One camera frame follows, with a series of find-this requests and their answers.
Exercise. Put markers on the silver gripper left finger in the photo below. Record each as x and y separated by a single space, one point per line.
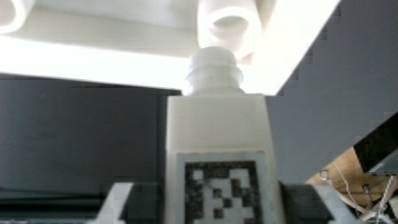
113 207

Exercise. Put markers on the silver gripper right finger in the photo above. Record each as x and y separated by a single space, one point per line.
337 207

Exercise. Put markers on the white leg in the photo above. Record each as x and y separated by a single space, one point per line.
221 179

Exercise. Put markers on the white square tabletop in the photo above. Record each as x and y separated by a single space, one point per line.
120 41

